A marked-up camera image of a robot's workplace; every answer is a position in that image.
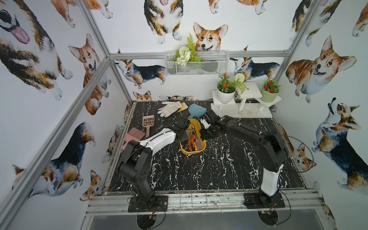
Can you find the yellow plastic storage box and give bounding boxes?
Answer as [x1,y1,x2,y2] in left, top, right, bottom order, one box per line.
[180,119,207,155]

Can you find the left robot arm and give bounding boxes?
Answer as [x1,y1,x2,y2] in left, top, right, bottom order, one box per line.
[116,117,191,208]

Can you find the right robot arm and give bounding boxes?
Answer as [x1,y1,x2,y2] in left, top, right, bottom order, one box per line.
[200,110,288,207]

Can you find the yellow cloth under glove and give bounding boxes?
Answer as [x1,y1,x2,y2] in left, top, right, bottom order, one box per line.
[177,102,188,113]

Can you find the white work glove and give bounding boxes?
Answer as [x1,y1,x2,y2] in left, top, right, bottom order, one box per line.
[157,101,183,117]

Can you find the blue plastic dustpan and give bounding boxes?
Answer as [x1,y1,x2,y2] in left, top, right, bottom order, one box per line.
[188,104,207,119]

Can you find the brown plastic slotted scoop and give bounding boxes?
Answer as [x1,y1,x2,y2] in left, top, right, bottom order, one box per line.
[142,115,155,139]

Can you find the white stepped plant stand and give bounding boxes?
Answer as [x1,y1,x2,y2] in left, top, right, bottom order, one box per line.
[211,82,282,118]

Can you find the white pot red flowers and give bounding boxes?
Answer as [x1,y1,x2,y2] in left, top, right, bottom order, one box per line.
[217,73,236,104]

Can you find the pink hand brush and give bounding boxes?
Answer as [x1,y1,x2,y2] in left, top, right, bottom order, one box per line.
[119,128,146,153]

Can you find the white hydrangea flower sprig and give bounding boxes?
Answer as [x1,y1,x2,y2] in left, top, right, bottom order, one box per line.
[232,73,247,94]

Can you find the green pot red flowers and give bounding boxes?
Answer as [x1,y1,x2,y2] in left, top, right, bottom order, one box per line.
[261,79,280,103]

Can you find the green fern with white flowers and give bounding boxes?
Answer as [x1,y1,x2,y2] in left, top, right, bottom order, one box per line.
[173,34,201,69]

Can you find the white wire wall basket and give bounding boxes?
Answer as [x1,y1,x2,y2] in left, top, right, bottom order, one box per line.
[164,50,230,76]

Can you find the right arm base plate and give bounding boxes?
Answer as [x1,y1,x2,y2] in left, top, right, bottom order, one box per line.
[243,191,286,209]

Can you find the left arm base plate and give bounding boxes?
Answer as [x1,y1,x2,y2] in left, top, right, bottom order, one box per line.
[128,195,169,213]

